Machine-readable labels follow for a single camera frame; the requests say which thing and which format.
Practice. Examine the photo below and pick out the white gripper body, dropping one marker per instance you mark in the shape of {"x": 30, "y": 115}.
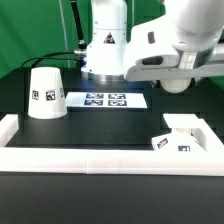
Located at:
{"x": 152, "y": 57}

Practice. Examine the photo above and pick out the white lamp bulb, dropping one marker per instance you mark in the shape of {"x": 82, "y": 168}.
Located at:
{"x": 175, "y": 85}

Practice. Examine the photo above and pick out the white lamp base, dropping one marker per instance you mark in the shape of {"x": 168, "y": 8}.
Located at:
{"x": 181, "y": 138}

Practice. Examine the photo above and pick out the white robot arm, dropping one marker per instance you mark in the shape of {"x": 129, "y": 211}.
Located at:
{"x": 183, "y": 43}

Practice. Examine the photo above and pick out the white lamp shade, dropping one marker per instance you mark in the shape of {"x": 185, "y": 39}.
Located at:
{"x": 46, "y": 95}

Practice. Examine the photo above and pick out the white tag sheet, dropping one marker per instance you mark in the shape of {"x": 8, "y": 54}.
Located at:
{"x": 105, "y": 100}

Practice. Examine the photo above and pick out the white U-shaped fence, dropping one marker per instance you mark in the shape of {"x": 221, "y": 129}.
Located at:
{"x": 209, "y": 162}

